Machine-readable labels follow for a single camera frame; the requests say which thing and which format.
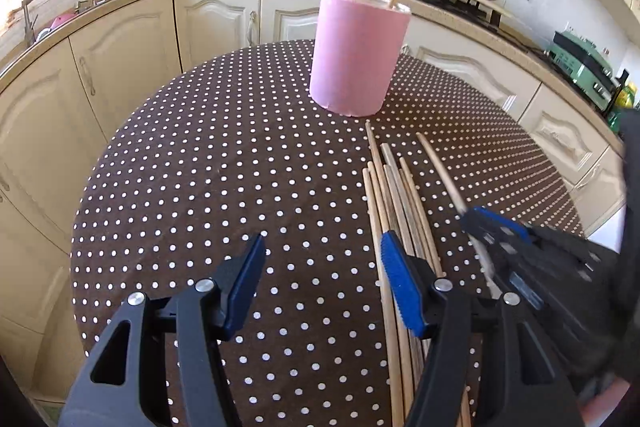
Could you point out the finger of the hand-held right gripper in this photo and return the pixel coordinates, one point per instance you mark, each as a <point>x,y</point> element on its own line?
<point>505,222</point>
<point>492,249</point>

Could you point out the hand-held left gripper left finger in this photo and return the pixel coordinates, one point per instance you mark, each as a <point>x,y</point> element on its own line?
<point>250,279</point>

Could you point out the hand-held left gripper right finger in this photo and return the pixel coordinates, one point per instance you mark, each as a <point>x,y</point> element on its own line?
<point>400,282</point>

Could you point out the pink cylindrical utensil cup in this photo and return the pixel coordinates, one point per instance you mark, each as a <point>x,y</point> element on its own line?
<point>357,57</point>

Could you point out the brown polka dot tablecloth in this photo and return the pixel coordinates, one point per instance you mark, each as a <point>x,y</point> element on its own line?
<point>225,167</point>

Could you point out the yellow green bottle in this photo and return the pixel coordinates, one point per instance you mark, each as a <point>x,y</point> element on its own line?
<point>625,102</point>

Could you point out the green countertop oven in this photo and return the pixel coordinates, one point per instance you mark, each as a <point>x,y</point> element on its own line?
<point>580,67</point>

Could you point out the cream kitchen base cabinets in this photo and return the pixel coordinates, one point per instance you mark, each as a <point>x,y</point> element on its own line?
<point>125,42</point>

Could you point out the pink bowl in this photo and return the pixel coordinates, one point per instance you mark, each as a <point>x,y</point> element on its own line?
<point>62,22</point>

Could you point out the steel sink faucet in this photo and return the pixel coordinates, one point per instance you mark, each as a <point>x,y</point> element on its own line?
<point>26,17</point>

